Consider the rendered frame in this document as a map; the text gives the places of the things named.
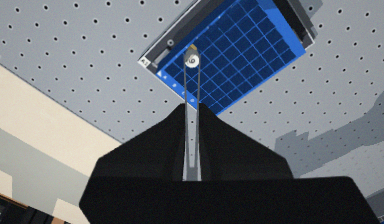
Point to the blue tube rack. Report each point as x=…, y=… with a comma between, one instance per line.
x=222, y=87

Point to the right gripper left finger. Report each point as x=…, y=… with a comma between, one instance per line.
x=151, y=153

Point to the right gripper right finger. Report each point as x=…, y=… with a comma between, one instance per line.
x=233, y=154

